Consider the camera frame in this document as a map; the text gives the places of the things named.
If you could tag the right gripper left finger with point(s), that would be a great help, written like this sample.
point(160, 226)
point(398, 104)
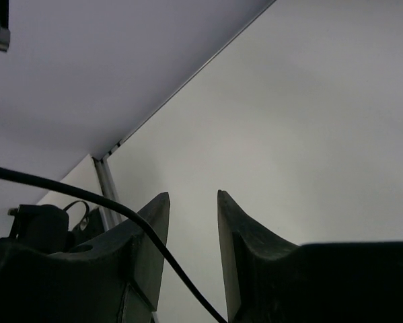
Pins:
point(114, 277)

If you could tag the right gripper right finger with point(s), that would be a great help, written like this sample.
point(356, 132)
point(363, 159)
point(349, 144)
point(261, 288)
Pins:
point(269, 279)

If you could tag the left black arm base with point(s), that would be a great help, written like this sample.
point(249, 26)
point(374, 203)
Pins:
point(45, 228)

